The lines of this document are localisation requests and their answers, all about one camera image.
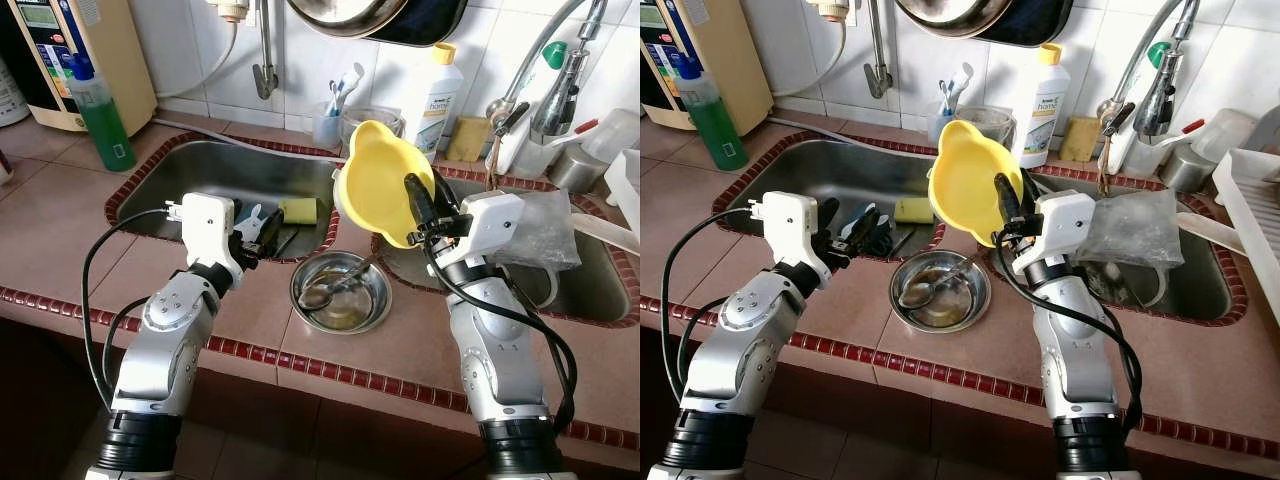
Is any chrome sink faucet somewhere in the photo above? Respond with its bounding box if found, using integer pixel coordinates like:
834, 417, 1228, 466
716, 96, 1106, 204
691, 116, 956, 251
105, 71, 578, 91
1135, 0, 1201, 141
530, 0, 609, 141

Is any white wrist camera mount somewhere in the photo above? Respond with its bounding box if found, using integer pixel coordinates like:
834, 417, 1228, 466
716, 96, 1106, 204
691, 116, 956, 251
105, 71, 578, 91
435, 192, 526, 269
180, 193, 246, 273
1015, 192, 1098, 276
760, 192, 833, 281

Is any clear plastic bag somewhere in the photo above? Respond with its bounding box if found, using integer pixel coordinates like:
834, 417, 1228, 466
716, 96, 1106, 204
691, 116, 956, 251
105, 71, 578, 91
495, 190, 581, 271
1075, 188, 1183, 269

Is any white plastic dish rack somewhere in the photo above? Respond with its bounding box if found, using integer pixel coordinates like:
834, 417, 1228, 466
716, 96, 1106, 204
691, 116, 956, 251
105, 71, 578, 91
1212, 105, 1280, 321
603, 150, 641, 236

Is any blue rabbit mug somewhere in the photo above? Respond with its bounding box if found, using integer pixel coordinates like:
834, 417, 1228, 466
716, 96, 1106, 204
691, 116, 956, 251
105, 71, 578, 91
845, 205, 899, 259
238, 203, 291, 263

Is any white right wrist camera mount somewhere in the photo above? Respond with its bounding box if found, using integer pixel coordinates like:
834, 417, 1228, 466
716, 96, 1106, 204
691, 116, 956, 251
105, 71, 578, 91
1015, 192, 1098, 276
435, 192, 526, 269

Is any white counter hose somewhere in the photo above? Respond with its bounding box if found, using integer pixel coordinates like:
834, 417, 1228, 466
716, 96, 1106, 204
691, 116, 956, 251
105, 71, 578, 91
765, 118, 946, 161
150, 118, 346, 166

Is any small clear toothbrush cup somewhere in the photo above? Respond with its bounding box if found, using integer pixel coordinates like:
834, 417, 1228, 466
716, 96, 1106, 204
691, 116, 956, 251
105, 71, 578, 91
925, 105, 956, 146
312, 95, 346, 149

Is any mustard yellow sponge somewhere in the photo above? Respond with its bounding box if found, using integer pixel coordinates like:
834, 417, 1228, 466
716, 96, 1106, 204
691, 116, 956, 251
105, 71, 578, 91
1058, 115, 1103, 163
445, 115, 491, 163

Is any small stainless steel cup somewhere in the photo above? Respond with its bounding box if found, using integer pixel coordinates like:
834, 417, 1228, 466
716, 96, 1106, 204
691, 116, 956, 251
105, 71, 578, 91
1158, 145, 1219, 193
545, 145, 606, 193

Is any yellow plastic bowl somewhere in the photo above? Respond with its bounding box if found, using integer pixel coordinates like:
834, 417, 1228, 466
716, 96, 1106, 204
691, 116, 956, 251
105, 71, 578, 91
928, 120, 1026, 249
333, 120, 438, 251

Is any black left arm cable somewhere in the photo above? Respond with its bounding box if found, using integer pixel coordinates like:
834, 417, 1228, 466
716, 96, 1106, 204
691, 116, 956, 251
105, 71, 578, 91
82, 207, 186, 411
660, 205, 766, 401

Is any chrome wall tap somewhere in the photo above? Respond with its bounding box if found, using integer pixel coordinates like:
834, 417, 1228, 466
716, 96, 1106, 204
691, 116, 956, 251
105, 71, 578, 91
815, 0, 894, 101
205, 0, 281, 101

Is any beige water ionizer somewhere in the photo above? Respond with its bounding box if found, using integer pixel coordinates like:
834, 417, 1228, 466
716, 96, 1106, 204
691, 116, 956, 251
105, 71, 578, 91
640, 0, 776, 131
0, 0, 159, 133

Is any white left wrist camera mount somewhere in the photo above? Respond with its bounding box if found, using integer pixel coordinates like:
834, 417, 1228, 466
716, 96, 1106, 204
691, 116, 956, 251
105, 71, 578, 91
760, 192, 833, 281
180, 193, 246, 273

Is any stainless steel sink basin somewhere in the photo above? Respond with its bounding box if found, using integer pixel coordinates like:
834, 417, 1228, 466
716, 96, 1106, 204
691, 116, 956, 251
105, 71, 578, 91
105, 135, 346, 263
985, 165, 1251, 329
712, 135, 951, 263
370, 165, 641, 329

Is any chrome gooseneck spout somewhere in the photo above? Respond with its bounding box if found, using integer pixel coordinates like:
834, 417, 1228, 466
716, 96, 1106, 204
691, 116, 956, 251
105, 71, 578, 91
485, 0, 591, 136
1095, 0, 1191, 136

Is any shallow stainless steel bowl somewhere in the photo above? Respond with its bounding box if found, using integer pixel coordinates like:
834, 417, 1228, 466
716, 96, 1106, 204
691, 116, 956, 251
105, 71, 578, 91
888, 250, 991, 334
290, 250, 393, 336

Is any green dish soap bottle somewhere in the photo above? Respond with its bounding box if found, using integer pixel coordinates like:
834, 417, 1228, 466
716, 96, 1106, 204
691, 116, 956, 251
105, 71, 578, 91
675, 52, 751, 173
62, 52, 138, 173

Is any hanging steel wok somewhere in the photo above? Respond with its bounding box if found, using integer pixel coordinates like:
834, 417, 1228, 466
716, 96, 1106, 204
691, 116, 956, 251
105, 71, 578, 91
285, 0, 469, 46
895, 0, 1076, 46

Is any cream plastic handle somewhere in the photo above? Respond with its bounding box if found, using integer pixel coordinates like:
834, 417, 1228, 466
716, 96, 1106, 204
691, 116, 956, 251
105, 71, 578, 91
1175, 212, 1246, 256
568, 212, 641, 256

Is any translucent white plastic cup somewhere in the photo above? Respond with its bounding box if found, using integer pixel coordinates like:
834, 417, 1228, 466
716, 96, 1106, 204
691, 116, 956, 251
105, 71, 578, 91
570, 108, 641, 166
1180, 108, 1261, 171

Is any white bottle yellow cap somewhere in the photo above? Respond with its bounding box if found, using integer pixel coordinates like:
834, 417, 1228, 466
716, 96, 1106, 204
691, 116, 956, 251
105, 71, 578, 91
405, 42, 466, 161
1012, 42, 1071, 169

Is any white bottle green cap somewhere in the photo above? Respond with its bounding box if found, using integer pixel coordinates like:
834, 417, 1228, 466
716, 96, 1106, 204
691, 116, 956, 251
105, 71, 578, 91
500, 40, 571, 176
1105, 40, 1176, 176

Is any large white plastic jar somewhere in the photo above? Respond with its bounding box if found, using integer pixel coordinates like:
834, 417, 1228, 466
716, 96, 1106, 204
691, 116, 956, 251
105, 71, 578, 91
0, 55, 31, 128

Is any brown cabinet front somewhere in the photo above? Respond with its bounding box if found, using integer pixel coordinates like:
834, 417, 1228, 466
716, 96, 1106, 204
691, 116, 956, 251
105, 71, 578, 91
0, 320, 641, 480
640, 320, 1280, 480

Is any white wall hose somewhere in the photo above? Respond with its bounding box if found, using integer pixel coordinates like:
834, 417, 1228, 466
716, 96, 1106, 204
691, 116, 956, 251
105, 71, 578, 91
770, 15, 851, 101
155, 15, 241, 101

